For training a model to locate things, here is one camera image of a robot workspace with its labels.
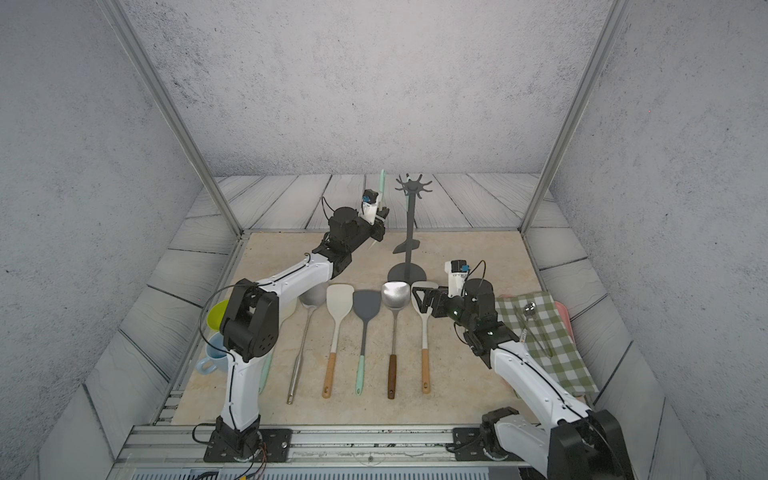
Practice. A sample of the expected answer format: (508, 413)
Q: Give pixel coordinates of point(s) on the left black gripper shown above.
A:
(376, 230)

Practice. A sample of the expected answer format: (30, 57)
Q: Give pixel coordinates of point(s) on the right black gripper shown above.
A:
(442, 297)

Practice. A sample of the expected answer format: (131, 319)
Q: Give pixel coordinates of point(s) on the cream utensil mint handle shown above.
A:
(381, 189)

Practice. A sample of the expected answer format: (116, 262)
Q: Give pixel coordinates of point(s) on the grey spatula mint handle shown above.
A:
(366, 305)

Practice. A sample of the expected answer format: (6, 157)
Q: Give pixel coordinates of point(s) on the cream spatula light wood handle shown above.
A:
(339, 302)

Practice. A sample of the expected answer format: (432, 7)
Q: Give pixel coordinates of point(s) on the utensil light wood handle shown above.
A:
(425, 369)

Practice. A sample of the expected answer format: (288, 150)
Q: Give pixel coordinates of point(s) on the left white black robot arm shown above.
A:
(250, 324)

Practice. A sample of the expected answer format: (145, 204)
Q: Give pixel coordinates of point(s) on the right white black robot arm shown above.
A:
(571, 441)

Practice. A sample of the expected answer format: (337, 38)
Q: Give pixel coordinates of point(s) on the grey utensil rack stand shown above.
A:
(407, 271)

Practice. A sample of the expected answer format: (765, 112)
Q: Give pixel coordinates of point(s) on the metal spoon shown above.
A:
(526, 313)

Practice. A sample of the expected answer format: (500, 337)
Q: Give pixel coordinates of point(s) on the green checkered cloth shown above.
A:
(566, 365)

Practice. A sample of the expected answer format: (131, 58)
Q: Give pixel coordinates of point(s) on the pink plate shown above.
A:
(565, 317)

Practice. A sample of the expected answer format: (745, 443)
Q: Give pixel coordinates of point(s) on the lime green bowl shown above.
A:
(216, 315)

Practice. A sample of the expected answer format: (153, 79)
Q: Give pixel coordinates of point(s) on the light blue mug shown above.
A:
(215, 356)

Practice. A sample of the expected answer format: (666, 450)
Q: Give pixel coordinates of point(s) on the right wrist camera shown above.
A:
(457, 271)

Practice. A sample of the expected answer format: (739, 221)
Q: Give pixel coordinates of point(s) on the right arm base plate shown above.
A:
(469, 444)

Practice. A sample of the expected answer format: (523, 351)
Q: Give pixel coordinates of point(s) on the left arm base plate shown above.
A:
(271, 445)

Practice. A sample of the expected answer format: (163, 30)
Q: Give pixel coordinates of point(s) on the aluminium mounting rail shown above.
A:
(403, 452)

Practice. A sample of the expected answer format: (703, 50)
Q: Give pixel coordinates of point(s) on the right aluminium frame post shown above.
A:
(595, 65)

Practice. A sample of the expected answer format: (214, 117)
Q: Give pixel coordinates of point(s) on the aluminium frame post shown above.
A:
(132, 45)
(595, 65)

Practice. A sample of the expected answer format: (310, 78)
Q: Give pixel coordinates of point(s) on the left aluminium frame post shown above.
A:
(132, 45)

